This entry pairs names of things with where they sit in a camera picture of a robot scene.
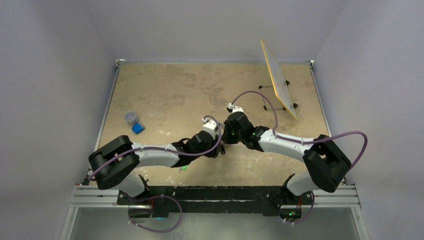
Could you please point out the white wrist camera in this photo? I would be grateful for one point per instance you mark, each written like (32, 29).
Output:
(231, 108)
(210, 127)

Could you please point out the aluminium table rail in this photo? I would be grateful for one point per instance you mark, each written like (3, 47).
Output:
(72, 210)

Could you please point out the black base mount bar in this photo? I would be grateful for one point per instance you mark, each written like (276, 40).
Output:
(269, 201)

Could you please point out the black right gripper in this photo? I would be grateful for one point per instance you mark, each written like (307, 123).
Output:
(226, 137)

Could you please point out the black key tag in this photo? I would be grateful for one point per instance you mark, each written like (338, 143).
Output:
(222, 149)

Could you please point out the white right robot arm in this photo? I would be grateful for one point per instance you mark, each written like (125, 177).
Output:
(325, 162)

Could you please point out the clear jar of paperclips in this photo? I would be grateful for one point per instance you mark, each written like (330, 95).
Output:
(131, 118)

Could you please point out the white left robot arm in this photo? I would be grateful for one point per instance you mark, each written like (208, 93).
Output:
(113, 164)

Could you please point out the blue box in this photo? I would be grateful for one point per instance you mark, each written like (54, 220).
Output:
(137, 128)

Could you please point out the yellow framed whiteboard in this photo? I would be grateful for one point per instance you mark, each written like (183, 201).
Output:
(278, 81)

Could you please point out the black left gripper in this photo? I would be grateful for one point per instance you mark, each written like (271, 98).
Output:
(213, 152)

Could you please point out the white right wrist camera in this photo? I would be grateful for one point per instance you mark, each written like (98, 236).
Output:
(231, 108)

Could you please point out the green key tag with key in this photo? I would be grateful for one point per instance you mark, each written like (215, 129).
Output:
(182, 169)

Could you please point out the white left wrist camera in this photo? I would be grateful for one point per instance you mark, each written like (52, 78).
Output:
(210, 127)

